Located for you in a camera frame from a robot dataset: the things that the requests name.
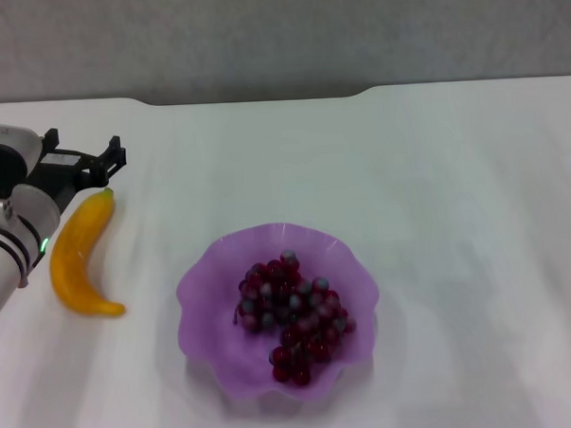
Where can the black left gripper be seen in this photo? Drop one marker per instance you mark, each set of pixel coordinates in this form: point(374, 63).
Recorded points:
point(59, 179)

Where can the yellow banana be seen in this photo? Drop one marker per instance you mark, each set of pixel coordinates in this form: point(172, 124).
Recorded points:
point(72, 270)

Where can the dark red grape bunch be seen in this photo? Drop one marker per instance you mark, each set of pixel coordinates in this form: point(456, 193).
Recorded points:
point(289, 308)

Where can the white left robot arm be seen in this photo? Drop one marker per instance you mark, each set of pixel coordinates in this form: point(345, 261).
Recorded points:
point(3, 264)

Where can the purple wavy plastic bowl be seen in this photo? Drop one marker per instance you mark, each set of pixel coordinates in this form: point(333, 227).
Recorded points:
point(209, 321)

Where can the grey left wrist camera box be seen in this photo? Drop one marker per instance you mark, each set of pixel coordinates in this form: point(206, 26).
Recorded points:
point(2, 134)

